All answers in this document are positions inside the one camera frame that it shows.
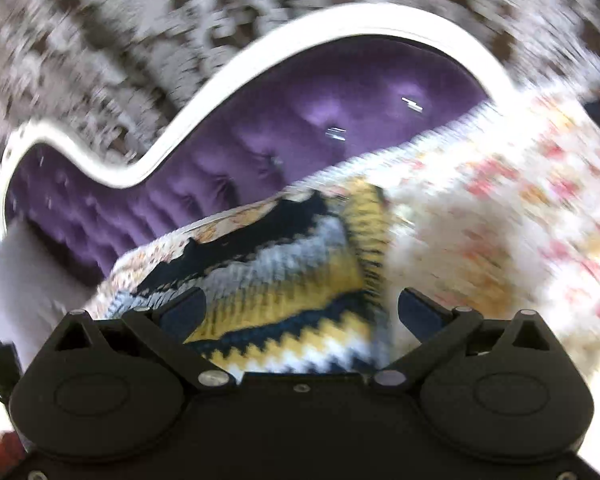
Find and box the grey pillow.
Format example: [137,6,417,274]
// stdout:
[0,220,113,361]

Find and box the yellow navy zigzag knit sweater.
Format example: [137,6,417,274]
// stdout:
[105,177,397,376]

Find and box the purple tufted white-framed headboard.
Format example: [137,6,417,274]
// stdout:
[0,2,528,288]

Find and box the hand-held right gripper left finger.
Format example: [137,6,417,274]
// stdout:
[57,287,233,391]

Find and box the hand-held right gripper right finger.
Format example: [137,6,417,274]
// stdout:
[371,287,550,391]

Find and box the floral bed sheet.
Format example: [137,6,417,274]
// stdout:
[82,85,600,386]

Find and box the dark red cloth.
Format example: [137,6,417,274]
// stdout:
[0,427,28,463]

